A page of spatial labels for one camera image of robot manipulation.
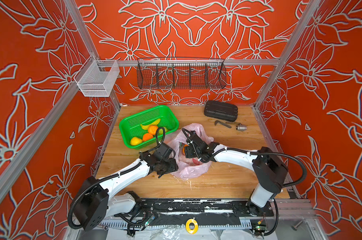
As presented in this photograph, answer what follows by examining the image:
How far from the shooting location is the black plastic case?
3.57ft

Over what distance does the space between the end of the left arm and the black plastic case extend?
19.5 inches

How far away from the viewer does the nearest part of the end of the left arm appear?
1.95ft
